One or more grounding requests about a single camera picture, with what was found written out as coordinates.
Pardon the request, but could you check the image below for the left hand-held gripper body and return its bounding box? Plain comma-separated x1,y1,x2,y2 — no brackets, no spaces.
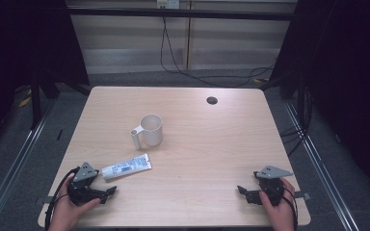
66,161,109,207

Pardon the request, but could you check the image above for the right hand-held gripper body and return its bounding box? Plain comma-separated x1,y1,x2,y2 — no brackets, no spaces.
252,165,295,207

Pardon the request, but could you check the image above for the white toothpaste tube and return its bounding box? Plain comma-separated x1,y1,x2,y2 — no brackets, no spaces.
100,152,153,181

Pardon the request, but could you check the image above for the white cup with handle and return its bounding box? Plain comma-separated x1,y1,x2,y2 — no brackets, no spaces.
129,113,164,151

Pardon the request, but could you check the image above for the person's right hand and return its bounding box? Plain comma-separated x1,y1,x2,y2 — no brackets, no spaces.
258,177,299,231

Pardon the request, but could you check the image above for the person's left hand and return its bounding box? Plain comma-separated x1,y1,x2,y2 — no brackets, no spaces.
47,183,102,231

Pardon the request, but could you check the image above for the yellow floor tape piece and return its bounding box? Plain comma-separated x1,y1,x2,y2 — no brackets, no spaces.
16,95,33,109

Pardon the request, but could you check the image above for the black curtain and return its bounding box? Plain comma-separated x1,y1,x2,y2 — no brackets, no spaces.
0,0,91,158
259,0,370,203

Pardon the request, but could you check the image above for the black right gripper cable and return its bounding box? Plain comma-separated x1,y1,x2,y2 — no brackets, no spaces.
279,183,301,231

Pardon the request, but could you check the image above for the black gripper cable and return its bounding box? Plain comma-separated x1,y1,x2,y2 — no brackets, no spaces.
43,166,81,231
279,183,301,231

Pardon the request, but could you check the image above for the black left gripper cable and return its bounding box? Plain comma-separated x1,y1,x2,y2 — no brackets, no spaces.
43,166,81,231

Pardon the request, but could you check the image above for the metal floor rail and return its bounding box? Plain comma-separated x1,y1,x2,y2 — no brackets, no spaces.
282,99,362,231
0,98,58,231

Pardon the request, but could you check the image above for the bundle of black floor cables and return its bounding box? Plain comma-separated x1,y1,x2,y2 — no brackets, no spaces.
278,86,314,158

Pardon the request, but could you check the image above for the dark metal stand post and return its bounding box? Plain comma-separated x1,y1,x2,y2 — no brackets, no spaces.
30,68,42,131

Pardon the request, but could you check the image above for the long black wall cable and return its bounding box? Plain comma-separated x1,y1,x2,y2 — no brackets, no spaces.
159,15,278,89

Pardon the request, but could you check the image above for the black horizontal frame bar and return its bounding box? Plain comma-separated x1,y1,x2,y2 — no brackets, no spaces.
66,7,299,22

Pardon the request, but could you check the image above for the white wall socket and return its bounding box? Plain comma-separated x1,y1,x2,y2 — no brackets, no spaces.
156,0,181,11

